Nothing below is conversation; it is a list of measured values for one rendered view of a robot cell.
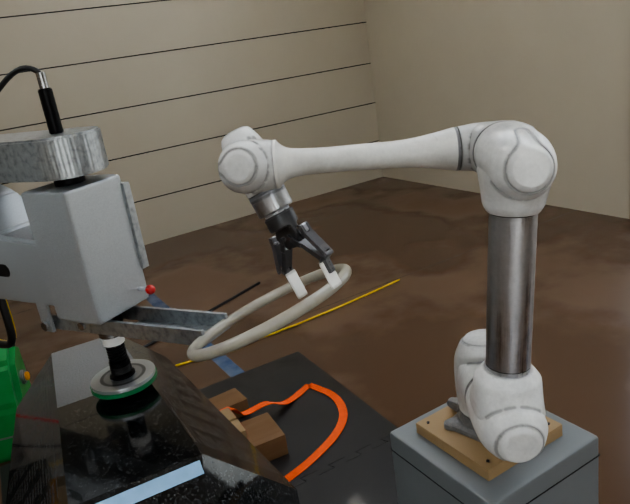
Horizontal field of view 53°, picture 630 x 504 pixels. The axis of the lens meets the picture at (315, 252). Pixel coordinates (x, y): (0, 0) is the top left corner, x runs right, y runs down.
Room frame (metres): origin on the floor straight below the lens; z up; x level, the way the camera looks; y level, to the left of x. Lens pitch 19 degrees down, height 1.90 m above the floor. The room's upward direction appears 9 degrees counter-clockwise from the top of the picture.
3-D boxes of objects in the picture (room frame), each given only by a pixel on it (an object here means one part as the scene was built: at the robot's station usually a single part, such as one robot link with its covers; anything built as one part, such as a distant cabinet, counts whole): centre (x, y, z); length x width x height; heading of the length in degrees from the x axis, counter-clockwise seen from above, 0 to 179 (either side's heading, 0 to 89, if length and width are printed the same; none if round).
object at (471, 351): (1.46, -0.40, 1.00); 0.18 x 0.16 x 0.22; 177
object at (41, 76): (1.90, 0.70, 1.83); 0.04 x 0.04 x 0.17
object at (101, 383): (1.90, 0.70, 0.92); 0.21 x 0.21 x 0.01
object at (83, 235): (1.95, 0.77, 1.37); 0.36 x 0.22 x 0.45; 58
